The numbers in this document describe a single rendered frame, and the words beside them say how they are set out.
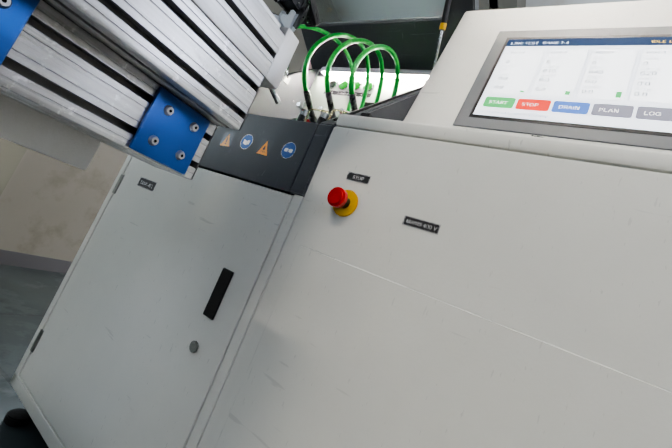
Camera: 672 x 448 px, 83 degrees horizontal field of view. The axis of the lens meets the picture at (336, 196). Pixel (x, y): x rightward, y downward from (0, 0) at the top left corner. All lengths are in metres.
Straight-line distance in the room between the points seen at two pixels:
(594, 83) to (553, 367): 0.66
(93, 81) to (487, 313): 0.56
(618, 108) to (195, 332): 0.97
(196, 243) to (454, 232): 0.57
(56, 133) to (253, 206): 0.39
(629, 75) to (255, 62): 0.79
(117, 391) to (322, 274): 0.55
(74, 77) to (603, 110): 0.91
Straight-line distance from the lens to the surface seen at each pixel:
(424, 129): 0.70
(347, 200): 0.68
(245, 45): 0.57
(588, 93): 1.01
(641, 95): 1.01
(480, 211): 0.61
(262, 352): 0.74
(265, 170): 0.85
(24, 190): 2.76
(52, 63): 0.49
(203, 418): 0.83
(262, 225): 0.79
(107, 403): 1.05
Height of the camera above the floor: 0.69
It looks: 10 degrees up
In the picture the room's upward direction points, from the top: 22 degrees clockwise
